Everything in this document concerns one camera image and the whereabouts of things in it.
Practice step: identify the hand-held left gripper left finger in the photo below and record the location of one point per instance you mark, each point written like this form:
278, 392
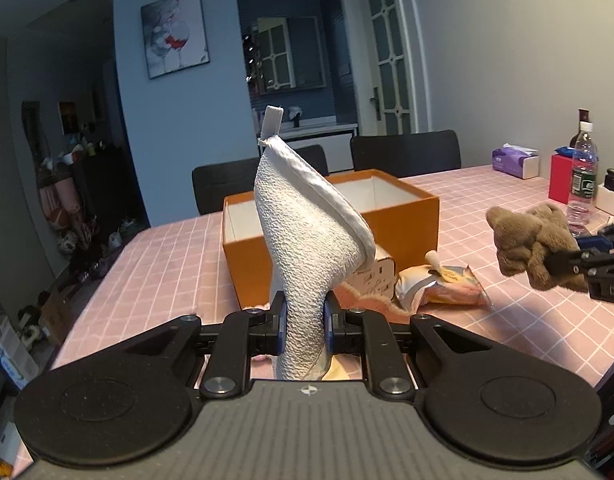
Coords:
280, 327

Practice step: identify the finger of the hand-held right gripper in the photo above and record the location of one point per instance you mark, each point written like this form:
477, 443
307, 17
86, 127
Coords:
593, 243
567, 262

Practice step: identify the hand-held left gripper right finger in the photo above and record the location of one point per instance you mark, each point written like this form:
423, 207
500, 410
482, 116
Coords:
329, 329

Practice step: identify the fuzzy knitted cloth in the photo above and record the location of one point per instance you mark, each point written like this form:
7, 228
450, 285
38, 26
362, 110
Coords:
372, 302

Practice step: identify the brown plush toy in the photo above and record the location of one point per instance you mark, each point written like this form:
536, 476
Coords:
517, 240

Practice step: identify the white quilted oven mitt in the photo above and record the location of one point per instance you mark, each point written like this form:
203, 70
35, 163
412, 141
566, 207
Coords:
307, 220

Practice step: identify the foil snack packet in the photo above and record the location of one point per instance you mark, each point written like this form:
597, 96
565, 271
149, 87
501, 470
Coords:
437, 287

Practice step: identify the orange cardboard box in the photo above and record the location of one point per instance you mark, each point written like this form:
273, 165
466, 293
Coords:
412, 225

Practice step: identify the white container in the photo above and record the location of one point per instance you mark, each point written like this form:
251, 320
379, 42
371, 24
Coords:
607, 202

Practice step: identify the clear plastic water bottle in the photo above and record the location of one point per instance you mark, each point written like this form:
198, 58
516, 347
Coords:
583, 180

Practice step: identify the red box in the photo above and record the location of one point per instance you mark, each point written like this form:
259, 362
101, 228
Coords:
559, 180

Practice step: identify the wooden radio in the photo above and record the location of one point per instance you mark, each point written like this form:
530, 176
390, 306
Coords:
379, 275

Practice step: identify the blue packet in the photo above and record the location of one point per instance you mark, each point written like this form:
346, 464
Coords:
566, 150

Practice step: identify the dark glass bottle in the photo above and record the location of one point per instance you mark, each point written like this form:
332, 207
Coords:
579, 135

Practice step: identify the purple tissue pack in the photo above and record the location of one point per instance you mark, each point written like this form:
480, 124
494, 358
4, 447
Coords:
509, 159

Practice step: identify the pink checked tablecloth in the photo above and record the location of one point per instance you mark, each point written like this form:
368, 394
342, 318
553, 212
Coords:
162, 270

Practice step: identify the black dining chair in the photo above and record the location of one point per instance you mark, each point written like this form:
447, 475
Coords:
222, 185
404, 152

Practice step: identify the white counter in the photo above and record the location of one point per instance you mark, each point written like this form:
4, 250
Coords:
317, 132

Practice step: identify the dark cabinet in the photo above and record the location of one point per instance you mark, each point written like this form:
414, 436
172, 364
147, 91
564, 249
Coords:
112, 185

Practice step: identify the cardboard boxes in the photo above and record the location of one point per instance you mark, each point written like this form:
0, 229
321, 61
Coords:
9, 355

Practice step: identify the white framed window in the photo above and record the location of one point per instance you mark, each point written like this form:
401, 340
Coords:
287, 55

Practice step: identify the white glass-panel door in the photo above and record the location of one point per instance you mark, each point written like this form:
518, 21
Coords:
387, 50

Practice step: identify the framed wine glass painting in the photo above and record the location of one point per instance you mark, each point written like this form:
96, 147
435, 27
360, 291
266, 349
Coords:
176, 35

